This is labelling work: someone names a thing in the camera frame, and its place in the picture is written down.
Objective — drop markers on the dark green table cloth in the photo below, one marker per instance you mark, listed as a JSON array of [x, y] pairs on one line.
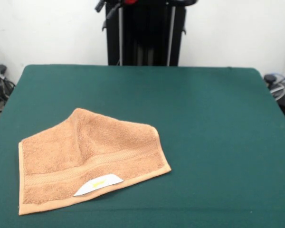
[[204, 142]]

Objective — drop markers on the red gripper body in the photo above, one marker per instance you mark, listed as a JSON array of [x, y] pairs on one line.
[[129, 2]]

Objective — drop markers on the orange terry towel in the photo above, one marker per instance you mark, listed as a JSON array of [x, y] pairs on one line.
[[61, 161]]

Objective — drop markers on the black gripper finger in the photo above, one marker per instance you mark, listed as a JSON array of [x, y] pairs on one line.
[[112, 10], [99, 5]]

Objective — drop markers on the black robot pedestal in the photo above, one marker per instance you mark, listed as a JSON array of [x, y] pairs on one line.
[[145, 35]]

